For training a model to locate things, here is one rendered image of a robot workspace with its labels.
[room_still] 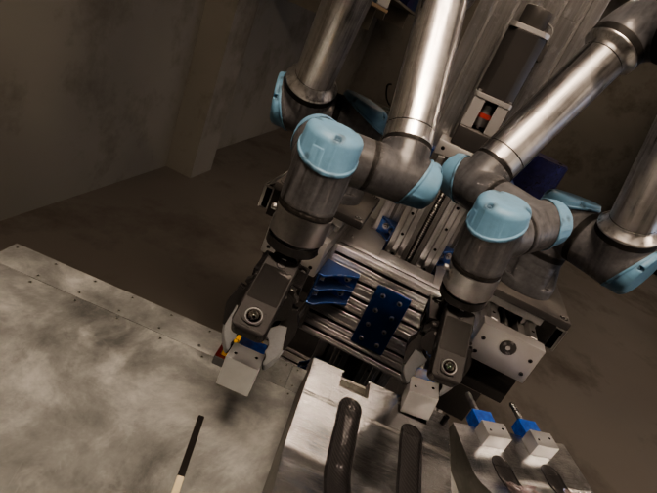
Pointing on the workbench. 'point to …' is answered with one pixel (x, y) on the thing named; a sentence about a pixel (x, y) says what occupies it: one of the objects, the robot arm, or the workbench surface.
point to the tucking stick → (188, 455)
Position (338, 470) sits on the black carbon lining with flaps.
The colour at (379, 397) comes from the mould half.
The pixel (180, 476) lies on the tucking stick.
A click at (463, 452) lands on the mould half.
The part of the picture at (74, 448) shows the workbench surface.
